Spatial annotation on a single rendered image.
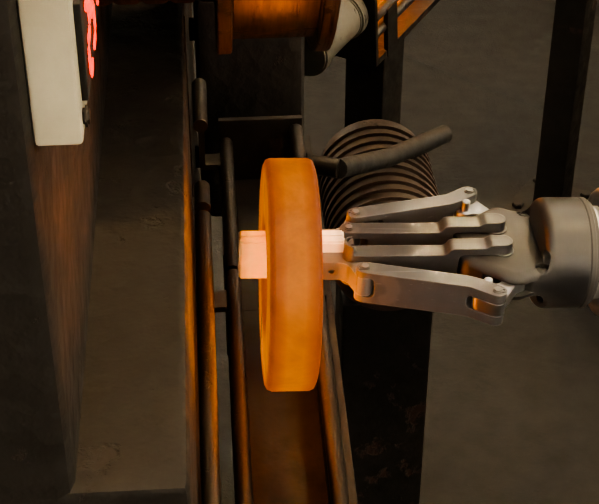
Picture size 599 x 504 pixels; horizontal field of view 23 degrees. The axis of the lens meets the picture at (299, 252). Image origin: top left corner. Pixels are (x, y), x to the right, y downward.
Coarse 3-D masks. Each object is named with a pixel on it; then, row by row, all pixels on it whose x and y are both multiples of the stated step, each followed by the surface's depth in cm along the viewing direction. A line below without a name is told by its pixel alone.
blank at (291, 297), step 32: (288, 160) 96; (288, 192) 92; (288, 224) 91; (320, 224) 91; (288, 256) 90; (320, 256) 90; (288, 288) 90; (320, 288) 90; (288, 320) 91; (320, 320) 91; (288, 352) 92; (320, 352) 92; (288, 384) 95
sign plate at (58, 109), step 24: (24, 0) 56; (48, 0) 56; (72, 0) 57; (24, 24) 56; (48, 24) 56; (72, 24) 57; (24, 48) 57; (48, 48) 57; (72, 48) 57; (48, 72) 57; (72, 72) 58; (48, 96) 58; (72, 96) 58; (48, 120) 59; (72, 120) 59; (48, 144) 59; (72, 144) 60
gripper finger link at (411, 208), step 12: (456, 192) 102; (468, 192) 102; (384, 204) 100; (396, 204) 100; (408, 204) 100; (420, 204) 100; (432, 204) 100; (444, 204) 100; (456, 204) 101; (348, 216) 99; (360, 216) 99; (372, 216) 99; (384, 216) 99; (396, 216) 100; (408, 216) 100; (420, 216) 100; (432, 216) 101; (444, 216) 101
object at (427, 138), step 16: (448, 128) 157; (400, 144) 153; (416, 144) 154; (432, 144) 156; (320, 160) 143; (336, 160) 143; (352, 160) 144; (368, 160) 147; (384, 160) 150; (400, 160) 153; (336, 176) 143
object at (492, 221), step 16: (352, 224) 98; (368, 224) 98; (384, 224) 98; (400, 224) 98; (416, 224) 98; (432, 224) 98; (448, 224) 98; (464, 224) 98; (480, 224) 98; (496, 224) 98; (368, 240) 98; (384, 240) 98; (400, 240) 98; (416, 240) 98; (432, 240) 98
